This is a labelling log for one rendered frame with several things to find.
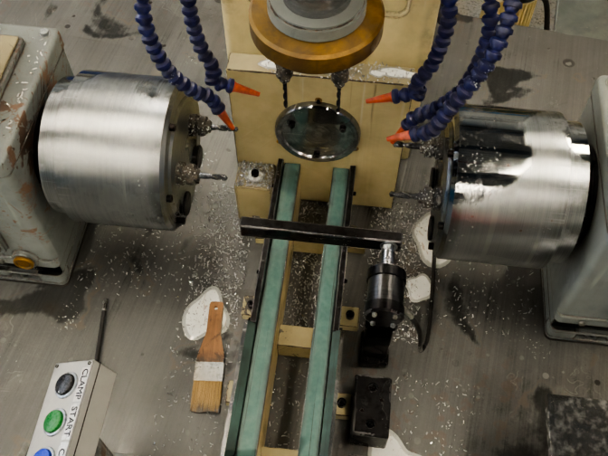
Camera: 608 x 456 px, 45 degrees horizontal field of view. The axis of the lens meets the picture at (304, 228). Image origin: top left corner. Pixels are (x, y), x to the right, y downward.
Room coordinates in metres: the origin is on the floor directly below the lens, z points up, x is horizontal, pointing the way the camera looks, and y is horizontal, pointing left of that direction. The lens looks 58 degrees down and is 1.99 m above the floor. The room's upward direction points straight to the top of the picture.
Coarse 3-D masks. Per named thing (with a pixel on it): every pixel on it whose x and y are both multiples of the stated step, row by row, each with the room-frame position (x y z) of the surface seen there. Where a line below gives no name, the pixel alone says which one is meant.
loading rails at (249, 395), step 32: (288, 192) 0.76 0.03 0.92; (352, 192) 0.75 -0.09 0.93; (288, 256) 0.64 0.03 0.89; (256, 288) 0.56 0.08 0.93; (320, 288) 0.57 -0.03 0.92; (256, 320) 0.50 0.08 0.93; (320, 320) 0.51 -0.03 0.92; (352, 320) 0.55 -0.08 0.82; (256, 352) 0.45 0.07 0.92; (288, 352) 0.50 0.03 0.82; (320, 352) 0.45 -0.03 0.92; (256, 384) 0.40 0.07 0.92; (320, 384) 0.40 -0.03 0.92; (256, 416) 0.35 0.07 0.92; (320, 416) 0.35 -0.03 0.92; (224, 448) 0.30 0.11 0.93; (256, 448) 0.30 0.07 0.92; (320, 448) 0.30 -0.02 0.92
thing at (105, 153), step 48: (96, 96) 0.76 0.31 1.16; (144, 96) 0.76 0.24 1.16; (48, 144) 0.70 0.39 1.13; (96, 144) 0.69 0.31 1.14; (144, 144) 0.69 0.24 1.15; (192, 144) 0.79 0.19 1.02; (48, 192) 0.66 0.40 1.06; (96, 192) 0.64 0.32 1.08; (144, 192) 0.64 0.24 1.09; (192, 192) 0.74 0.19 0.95
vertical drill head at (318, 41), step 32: (256, 0) 0.78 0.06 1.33; (288, 0) 0.74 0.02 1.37; (320, 0) 0.72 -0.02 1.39; (352, 0) 0.75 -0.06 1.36; (256, 32) 0.72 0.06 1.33; (288, 32) 0.71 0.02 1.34; (320, 32) 0.70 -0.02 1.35; (352, 32) 0.72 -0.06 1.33; (288, 64) 0.68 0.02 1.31; (320, 64) 0.67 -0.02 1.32; (352, 64) 0.68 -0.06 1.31
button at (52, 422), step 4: (52, 412) 0.31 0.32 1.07; (56, 412) 0.31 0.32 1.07; (60, 412) 0.31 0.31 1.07; (48, 416) 0.30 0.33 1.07; (52, 416) 0.30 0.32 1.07; (56, 416) 0.30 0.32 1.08; (60, 416) 0.30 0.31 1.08; (44, 420) 0.30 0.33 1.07; (48, 420) 0.30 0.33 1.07; (52, 420) 0.30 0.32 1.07; (56, 420) 0.29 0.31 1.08; (60, 420) 0.29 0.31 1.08; (44, 424) 0.29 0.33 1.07; (48, 424) 0.29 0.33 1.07; (52, 424) 0.29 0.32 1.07; (56, 424) 0.29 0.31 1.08; (60, 424) 0.29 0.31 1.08; (44, 428) 0.29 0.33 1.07; (48, 428) 0.29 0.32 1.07; (52, 428) 0.28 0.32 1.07; (56, 428) 0.28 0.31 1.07
